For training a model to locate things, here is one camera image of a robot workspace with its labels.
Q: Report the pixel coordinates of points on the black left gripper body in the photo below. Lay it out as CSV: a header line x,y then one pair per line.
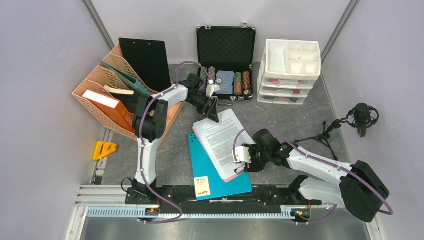
x,y
199,101

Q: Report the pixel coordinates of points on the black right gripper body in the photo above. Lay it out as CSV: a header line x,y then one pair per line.
x,y
259,158

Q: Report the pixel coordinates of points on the pink clipboard with paper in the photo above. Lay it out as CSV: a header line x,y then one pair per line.
x,y
218,141

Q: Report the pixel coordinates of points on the blue plastic folder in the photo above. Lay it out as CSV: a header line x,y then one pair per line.
x,y
207,181

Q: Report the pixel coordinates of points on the Nineteen Eighty-Four dark book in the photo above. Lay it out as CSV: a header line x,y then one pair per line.
x,y
129,98

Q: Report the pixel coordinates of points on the orange Good Morning book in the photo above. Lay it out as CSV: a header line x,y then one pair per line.
x,y
111,107

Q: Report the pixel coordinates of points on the peach plastic file organizer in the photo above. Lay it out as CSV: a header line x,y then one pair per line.
x,y
96,81

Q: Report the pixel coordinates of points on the white drawer organizer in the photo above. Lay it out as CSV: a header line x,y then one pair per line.
x,y
288,71

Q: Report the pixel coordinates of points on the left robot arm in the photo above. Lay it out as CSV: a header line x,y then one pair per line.
x,y
149,124

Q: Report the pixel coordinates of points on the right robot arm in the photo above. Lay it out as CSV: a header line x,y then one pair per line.
x,y
355,187

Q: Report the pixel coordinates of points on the black poker chip case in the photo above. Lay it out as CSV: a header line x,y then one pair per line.
x,y
228,49

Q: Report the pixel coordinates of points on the teal folder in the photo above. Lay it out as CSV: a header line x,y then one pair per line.
x,y
130,81

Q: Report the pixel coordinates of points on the black clipboard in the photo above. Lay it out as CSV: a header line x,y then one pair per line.
x,y
149,60

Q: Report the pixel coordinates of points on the black microphone on tripod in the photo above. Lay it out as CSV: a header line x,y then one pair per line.
x,y
361,117

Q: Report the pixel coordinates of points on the yellow triangular stand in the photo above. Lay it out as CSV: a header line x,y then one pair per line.
x,y
103,149

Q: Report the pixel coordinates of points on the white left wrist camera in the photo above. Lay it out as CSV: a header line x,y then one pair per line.
x,y
211,88

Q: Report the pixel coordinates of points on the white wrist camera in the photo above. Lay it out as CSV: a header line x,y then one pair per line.
x,y
241,155
211,88

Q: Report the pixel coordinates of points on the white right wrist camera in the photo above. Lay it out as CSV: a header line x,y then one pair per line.
x,y
241,155

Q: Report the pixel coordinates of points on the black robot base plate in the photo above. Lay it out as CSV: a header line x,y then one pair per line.
x,y
185,194

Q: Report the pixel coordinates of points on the aluminium slotted rail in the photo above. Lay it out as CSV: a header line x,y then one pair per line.
x,y
142,213

